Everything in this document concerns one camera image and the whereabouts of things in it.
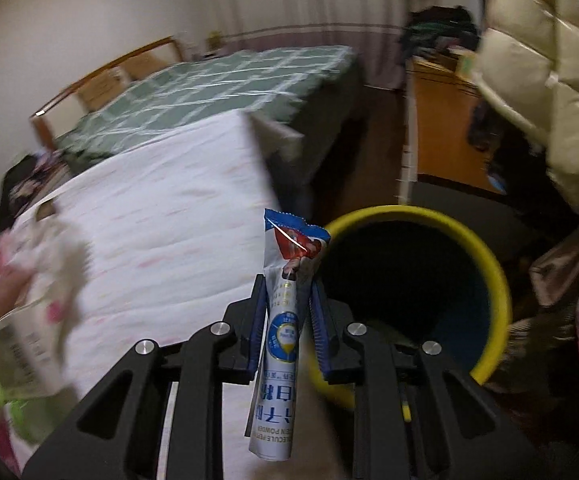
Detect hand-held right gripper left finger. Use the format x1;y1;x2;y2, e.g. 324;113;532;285
22;275;270;480

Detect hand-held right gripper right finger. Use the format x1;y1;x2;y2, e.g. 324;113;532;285
308;280;545;480

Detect white and blue powder sachet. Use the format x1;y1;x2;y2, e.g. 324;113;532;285
244;208;331;462

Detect yellow rimmed trash bin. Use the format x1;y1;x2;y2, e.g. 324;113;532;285
309;205;513;423

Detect white floral tablecloth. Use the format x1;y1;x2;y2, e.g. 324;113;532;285
0;110;350;480

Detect crumpled floral paper box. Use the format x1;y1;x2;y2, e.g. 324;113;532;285
0;200;95;401

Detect wooden desk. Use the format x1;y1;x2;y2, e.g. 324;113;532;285
399;55;507;201

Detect green plaid bed blanket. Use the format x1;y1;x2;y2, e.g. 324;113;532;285
52;44;365;161

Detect green plastic bag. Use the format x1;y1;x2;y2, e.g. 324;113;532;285
0;380;80;446

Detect dark clothes on nightstand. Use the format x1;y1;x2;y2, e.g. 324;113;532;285
0;152;75;231

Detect wooden bed headboard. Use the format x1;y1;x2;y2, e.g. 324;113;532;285
29;36;185;151

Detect pale pink curtain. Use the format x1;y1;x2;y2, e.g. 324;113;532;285
189;0;485;91

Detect pile of dark clothes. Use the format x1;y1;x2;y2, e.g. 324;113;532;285
399;5;483;68

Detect cream puffer jacket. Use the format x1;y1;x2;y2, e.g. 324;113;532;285
469;0;579;216

